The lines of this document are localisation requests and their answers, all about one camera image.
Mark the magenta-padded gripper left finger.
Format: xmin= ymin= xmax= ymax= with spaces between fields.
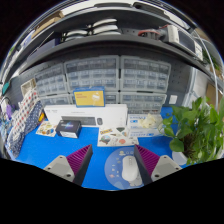
xmin=43 ymin=143 xmax=94 ymax=187

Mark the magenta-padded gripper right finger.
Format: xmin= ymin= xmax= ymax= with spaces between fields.
xmin=133 ymin=143 xmax=183 ymax=187

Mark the white computer mouse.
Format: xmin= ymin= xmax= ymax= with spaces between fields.
xmin=120 ymin=155 xmax=144 ymax=187

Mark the round blue printed mouse pad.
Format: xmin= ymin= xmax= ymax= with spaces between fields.
xmin=103 ymin=146 xmax=145 ymax=191

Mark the small black box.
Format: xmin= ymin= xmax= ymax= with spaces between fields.
xmin=55 ymin=119 xmax=83 ymax=139

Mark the green plant in white pot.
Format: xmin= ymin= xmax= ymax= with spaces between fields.
xmin=161 ymin=95 xmax=224 ymax=167

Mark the white blue glove box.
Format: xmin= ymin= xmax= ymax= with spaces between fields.
xmin=127 ymin=113 xmax=164 ymax=138

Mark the navy patterned cloth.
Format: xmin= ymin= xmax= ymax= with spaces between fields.
xmin=8 ymin=101 xmax=44 ymax=158

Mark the cream disposable glove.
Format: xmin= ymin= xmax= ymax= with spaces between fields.
xmin=139 ymin=113 xmax=155 ymax=128

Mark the large colourful sticker sheet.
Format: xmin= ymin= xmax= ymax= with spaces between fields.
xmin=97 ymin=126 xmax=140 ymax=148

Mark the white red dotted cloth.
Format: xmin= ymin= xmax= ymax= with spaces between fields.
xmin=9 ymin=89 xmax=39 ymax=141

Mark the white keyboard box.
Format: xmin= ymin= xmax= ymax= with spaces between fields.
xmin=43 ymin=103 xmax=129 ymax=129

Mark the yellow and blue box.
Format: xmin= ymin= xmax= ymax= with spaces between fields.
xmin=73 ymin=86 xmax=106 ymax=108

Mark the small purple container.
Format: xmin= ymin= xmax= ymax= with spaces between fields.
xmin=5 ymin=104 xmax=14 ymax=119

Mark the beige open wooden box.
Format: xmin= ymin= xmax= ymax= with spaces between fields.
xmin=20 ymin=78 xmax=37 ymax=98

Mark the grey shelf unit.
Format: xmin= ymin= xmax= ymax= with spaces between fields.
xmin=3 ymin=1 xmax=221 ymax=81

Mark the white wall socket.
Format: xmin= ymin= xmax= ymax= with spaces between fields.
xmin=168 ymin=94 xmax=179 ymax=105

